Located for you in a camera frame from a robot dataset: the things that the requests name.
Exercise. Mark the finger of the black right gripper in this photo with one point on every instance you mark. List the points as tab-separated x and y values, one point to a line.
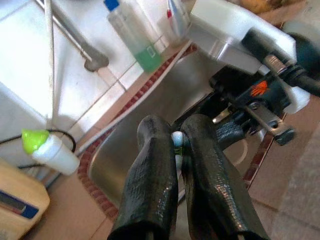
210	103
232	132

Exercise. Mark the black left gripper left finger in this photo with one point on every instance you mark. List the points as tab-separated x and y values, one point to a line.
147	187

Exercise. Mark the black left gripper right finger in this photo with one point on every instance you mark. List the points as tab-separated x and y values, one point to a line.
212	187

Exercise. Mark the white plastic utensil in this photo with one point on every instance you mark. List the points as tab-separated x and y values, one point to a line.
178	138

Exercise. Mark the stainless steel sink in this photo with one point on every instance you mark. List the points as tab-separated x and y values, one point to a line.
175	87

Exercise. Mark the plastic bag of vegetables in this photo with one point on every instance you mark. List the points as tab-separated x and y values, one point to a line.
260	5

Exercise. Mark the clear bottle blue cap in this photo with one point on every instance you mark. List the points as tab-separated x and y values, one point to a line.
140	45

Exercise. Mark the small white bottle green cap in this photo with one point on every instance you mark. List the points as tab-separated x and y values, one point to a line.
57	155

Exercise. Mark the beige water ioniser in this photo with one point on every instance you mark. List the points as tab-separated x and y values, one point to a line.
20	195

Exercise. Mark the grey faucet pipe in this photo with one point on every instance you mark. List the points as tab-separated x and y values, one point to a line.
82	47

